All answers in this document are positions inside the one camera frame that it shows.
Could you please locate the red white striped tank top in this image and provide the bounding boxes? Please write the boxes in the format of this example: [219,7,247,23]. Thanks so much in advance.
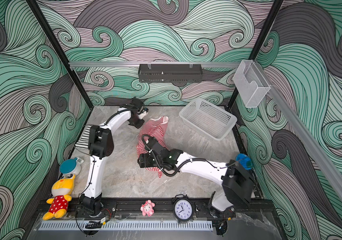
[136,116,170,178]

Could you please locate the black white striped tank top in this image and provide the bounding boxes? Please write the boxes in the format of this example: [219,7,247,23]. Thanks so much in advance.
[75,125,91,149]

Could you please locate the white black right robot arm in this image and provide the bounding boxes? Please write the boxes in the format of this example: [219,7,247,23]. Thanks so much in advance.
[138,134,255,213]

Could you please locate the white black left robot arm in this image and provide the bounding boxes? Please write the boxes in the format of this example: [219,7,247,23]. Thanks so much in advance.
[75,97,148,217]

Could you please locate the pink plush toy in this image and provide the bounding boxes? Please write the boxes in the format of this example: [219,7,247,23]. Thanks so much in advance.
[140,200,155,217]

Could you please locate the black analog alarm clock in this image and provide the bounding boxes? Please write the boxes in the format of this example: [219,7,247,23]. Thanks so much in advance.
[172,194,195,224]

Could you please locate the white plastic laundry basket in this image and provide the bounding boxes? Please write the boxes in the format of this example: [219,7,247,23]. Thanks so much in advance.
[179,98,238,141]

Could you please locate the teal round lid object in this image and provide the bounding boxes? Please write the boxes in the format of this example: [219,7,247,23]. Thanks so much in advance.
[59,158,84,178]

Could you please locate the blue round lid object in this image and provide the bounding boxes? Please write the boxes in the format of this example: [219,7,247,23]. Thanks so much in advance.
[236,154,254,171]

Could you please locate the yellow red plush doll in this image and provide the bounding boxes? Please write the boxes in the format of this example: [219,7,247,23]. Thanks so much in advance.
[42,175,76,221]

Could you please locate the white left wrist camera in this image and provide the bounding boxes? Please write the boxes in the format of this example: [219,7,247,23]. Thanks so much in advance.
[138,108,148,120]

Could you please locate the black wall shelf tray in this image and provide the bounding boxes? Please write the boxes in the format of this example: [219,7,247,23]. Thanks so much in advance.
[138,64,203,84]

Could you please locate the black vertical frame post left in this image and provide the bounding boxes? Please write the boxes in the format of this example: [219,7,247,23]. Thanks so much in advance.
[26,0,94,110]

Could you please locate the black vertical frame post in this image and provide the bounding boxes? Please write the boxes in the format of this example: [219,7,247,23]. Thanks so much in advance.
[26,0,94,110]
[228,1,283,109]

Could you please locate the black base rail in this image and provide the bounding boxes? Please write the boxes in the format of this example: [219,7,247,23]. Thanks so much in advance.
[35,197,277,221]

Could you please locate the clear plastic wall bin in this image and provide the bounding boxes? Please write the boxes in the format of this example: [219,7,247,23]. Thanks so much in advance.
[233,60,271,108]

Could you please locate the white slotted cable duct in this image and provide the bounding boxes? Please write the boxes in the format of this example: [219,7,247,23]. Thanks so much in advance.
[38,220,214,232]

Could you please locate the black vertical frame post right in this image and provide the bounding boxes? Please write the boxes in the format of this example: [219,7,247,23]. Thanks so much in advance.
[228,1,283,109]

